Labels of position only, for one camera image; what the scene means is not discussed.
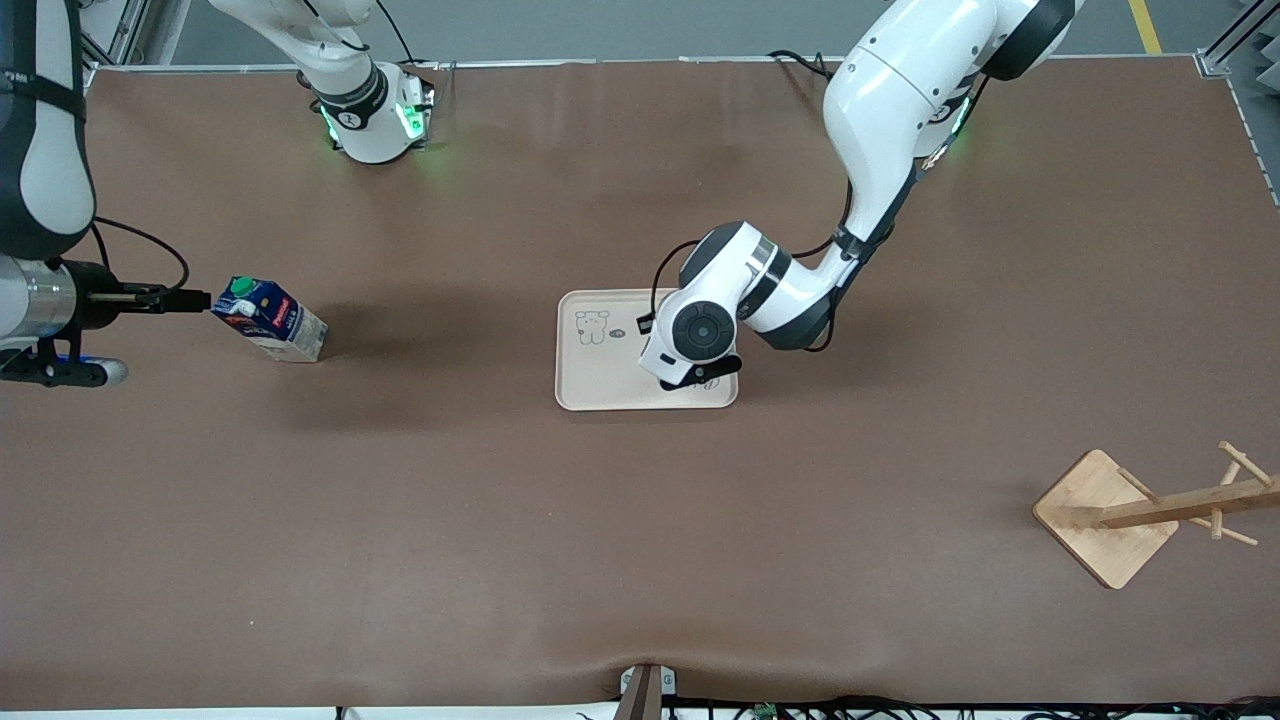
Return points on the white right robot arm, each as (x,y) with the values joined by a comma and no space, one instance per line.
(372,120)

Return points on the grey metal clamp bracket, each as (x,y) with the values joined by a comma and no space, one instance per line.
(668,682)

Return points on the brown camera pole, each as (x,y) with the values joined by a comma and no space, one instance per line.
(640,700)

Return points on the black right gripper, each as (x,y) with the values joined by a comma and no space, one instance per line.
(93,297)

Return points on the aluminium frame profile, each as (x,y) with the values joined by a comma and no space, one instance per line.
(115,40)
(1215,62)

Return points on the wooden cup rack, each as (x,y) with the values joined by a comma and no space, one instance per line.
(1100,520)

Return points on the blue milk carton green cap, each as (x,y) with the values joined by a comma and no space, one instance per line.
(275,325)

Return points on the brown table mat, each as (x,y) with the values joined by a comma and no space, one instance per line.
(640,550)

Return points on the beige plastic tray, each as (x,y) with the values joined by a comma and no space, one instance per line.
(600,380)

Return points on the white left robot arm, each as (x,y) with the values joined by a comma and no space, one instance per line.
(890,90)

